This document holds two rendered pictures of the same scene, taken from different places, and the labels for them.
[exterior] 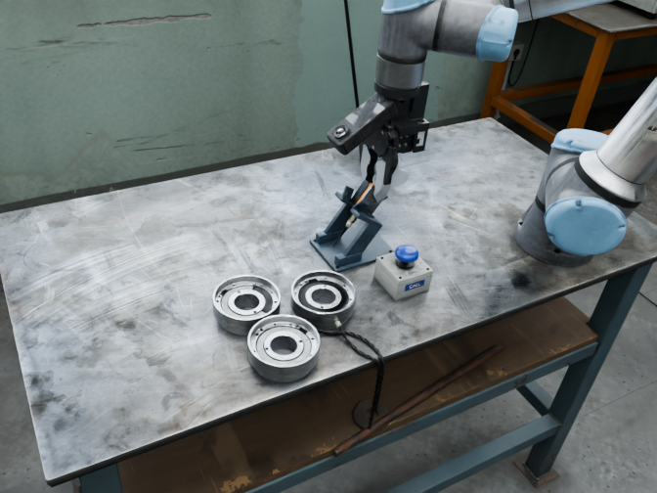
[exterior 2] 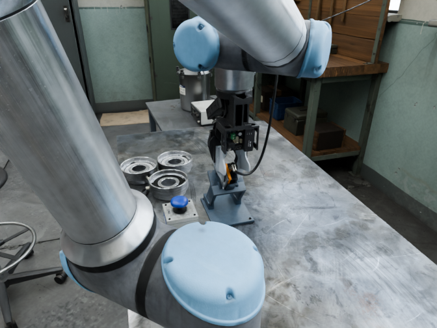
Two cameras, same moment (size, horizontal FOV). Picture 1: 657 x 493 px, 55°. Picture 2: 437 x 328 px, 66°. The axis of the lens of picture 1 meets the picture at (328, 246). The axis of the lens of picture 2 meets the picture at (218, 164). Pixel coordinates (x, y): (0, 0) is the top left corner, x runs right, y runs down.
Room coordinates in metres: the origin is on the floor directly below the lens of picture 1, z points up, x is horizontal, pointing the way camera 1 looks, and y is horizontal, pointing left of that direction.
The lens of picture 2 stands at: (1.10, -0.71, 1.29)
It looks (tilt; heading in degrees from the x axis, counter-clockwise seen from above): 28 degrees down; 105
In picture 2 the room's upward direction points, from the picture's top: straight up
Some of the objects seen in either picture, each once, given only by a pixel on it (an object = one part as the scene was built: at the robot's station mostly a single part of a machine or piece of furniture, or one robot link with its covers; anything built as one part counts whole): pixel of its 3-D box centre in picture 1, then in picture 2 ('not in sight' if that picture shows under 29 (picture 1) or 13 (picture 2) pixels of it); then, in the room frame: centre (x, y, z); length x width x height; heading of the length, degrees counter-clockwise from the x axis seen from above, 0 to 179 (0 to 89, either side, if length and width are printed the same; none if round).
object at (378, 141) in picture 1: (396, 116); (235, 119); (0.96, -0.09, 1.06); 0.09 x 0.08 x 0.12; 122
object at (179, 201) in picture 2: (405, 261); (179, 207); (0.85, -0.13, 0.85); 0.04 x 0.04 x 0.05
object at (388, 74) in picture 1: (398, 68); (235, 77); (0.96, -0.08, 1.14); 0.08 x 0.08 x 0.05
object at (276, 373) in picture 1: (284, 349); (139, 170); (0.65, 0.05, 0.82); 0.10 x 0.10 x 0.04
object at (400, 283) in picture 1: (406, 272); (180, 218); (0.85, -0.14, 0.82); 0.08 x 0.07 x 0.05; 122
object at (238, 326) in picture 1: (246, 305); (175, 163); (0.73, 0.12, 0.82); 0.10 x 0.10 x 0.04
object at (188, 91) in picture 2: not in sight; (200, 86); (0.53, 0.97, 0.83); 0.41 x 0.19 x 0.30; 126
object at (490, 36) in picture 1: (476, 27); (218, 43); (0.95, -0.19, 1.22); 0.11 x 0.11 x 0.08; 78
